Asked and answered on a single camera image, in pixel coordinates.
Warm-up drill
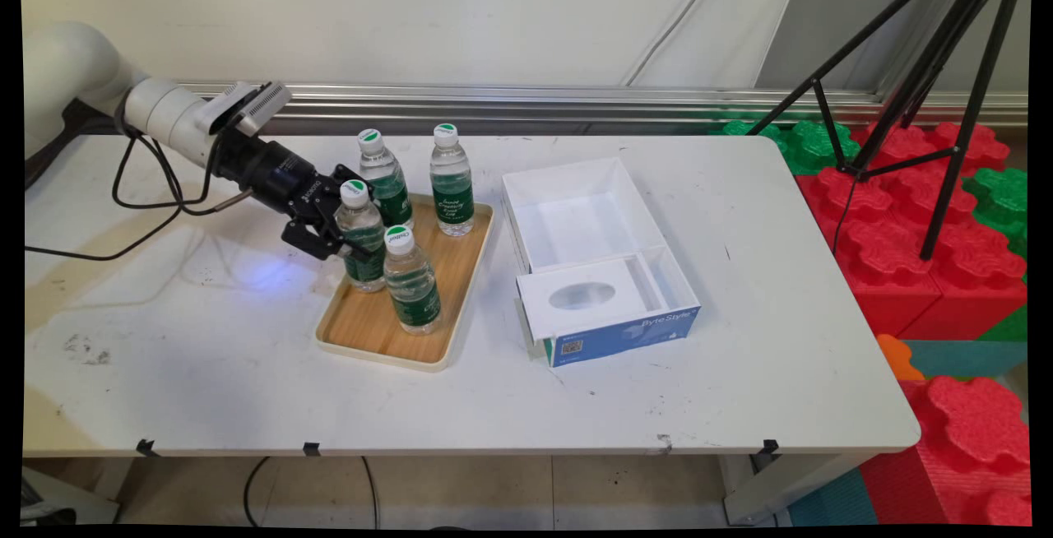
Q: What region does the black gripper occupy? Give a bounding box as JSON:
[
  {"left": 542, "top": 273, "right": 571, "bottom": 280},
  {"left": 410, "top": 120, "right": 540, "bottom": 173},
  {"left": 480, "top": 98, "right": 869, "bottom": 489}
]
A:
[{"left": 216, "top": 131, "right": 375, "bottom": 263}]

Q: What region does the green label water bottle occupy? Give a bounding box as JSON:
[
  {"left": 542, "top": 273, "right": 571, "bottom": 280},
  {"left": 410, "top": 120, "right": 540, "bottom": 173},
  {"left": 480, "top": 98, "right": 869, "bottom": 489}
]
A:
[
  {"left": 383, "top": 225, "right": 443, "bottom": 336},
  {"left": 333, "top": 179, "right": 387, "bottom": 294},
  {"left": 357, "top": 128, "right": 415, "bottom": 231},
  {"left": 429, "top": 123, "right": 475, "bottom": 238}
]

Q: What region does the wooden tray with cream rim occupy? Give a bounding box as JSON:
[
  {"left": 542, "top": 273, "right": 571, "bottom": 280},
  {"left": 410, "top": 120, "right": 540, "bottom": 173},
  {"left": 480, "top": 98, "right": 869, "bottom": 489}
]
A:
[{"left": 315, "top": 192, "right": 496, "bottom": 373}]

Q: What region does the white box with blue side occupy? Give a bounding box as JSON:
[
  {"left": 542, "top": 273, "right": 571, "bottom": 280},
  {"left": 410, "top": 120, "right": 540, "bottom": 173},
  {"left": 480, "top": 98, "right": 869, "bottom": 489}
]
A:
[{"left": 501, "top": 156, "right": 703, "bottom": 368}]

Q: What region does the grey metal stand base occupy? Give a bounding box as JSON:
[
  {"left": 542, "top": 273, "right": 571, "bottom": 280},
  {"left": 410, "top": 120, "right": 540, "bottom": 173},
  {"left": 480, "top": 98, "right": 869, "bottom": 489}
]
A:
[{"left": 21, "top": 468, "right": 120, "bottom": 526}]

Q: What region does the green foam block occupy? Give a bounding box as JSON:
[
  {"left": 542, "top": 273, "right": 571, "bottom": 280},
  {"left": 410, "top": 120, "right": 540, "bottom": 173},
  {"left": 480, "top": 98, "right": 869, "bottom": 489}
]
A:
[
  {"left": 724, "top": 118, "right": 860, "bottom": 175},
  {"left": 979, "top": 304, "right": 1029, "bottom": 341},
  {"left": 963, "top": 166, "right": 1029, "bottom": 259}
]

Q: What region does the white table leg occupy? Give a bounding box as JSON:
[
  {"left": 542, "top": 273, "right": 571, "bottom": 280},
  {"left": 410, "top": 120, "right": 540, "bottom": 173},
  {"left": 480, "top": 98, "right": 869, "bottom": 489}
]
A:
[{"left": 720, "top": 452, "right": 873, "bottom": 526}]

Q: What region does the red foam block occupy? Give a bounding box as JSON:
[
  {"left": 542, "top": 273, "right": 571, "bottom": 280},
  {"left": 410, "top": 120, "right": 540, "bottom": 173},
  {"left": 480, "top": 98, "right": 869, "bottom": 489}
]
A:
[
  {"left": 860, "top": 375, "right": 1033, "bottom": 526},
  {"left": 851, "top": 121, "right": 1011, "bottom": 177},
  {"left": 835, "top": 217, "right": 1029, "bottom": 341},
  {"left": 796, "top": 166, "right": 980, "bottom": 276}
]

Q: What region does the teal foam mat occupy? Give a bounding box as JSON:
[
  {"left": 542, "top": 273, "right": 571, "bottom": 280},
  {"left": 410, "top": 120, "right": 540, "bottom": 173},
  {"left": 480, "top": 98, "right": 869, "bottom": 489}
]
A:
[
  {"left": 788, "top": 468, "right": 877, "bottom": 526},
  {"left": 905, "top": 339, "right": 1029, "bottom": 380}
]

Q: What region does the orange foam piece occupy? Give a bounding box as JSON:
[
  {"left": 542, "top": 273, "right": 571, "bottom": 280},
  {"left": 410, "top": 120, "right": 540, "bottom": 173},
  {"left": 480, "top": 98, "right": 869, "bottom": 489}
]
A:
[{"left": 876, "top": 334, "right": 926, "bottom": 383}]

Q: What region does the black tripod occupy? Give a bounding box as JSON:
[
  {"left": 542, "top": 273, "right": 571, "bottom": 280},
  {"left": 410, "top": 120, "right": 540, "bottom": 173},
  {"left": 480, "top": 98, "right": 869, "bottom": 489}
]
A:
[{"left": 745, "top": 0, "right": 1033, "bottom": 262}]

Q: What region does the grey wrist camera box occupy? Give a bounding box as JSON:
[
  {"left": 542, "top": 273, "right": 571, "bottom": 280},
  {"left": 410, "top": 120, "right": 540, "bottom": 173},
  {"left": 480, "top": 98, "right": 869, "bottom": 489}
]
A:
[{"left": 206, "top": 81, "right": 293, "bottom": 137}]

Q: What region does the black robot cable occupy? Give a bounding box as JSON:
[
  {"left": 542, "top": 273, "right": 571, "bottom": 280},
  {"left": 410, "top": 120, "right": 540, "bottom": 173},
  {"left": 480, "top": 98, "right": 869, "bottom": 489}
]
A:
[{"left": 25, "top": 114, "right": 252, "bottom": 262}]

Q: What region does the aluminium wall rail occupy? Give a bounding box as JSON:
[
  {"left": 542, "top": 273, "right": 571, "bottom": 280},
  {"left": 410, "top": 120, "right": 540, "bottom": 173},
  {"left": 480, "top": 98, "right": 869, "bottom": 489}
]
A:
[{"left": 177, "top": 81, "right": 1029, "bottom": 129}]

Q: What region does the black floor cable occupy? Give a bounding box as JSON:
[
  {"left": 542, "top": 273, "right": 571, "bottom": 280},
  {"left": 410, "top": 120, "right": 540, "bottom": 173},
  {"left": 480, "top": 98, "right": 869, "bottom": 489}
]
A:
[
  {"left": 362, "top": 456, "right": 381, "bottom": 526},
  {"left": 243, "top": 456, "right": 272, "bottom": 526}
]

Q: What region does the thin black tripod cable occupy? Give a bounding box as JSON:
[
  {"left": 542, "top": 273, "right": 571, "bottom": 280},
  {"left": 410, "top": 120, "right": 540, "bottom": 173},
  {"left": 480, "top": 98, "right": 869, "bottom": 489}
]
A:
[{"left": 831, "top": 174, "right": 860, "bottom": 257}]

